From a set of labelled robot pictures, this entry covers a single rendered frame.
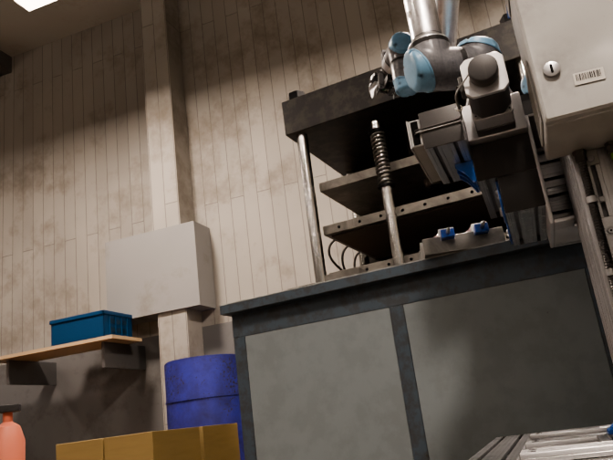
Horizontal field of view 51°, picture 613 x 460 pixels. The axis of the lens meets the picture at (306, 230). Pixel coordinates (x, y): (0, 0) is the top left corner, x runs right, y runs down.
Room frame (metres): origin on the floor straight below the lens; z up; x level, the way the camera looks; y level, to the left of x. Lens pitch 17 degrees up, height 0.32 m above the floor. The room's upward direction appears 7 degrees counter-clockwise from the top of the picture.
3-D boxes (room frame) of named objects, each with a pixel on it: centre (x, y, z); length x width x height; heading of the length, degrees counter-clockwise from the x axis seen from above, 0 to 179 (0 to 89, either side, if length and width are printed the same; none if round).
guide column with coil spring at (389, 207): (3.01, -0.42, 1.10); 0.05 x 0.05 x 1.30
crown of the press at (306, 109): (3.25, -0.72, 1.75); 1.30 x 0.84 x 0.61; 65
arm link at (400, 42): (1.83, -0.37, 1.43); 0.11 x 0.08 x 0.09; 7
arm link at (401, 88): (1.83, -0.39, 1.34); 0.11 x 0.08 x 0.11; 97
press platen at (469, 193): (3.30, -0.74, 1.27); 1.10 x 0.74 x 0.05; 65
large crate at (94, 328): (5.72, 2.03, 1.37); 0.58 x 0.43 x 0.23; 71
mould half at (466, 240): (2.28, -0.53, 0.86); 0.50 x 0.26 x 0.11; 173
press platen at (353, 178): (3.31, -0.74, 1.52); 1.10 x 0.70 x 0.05; 65
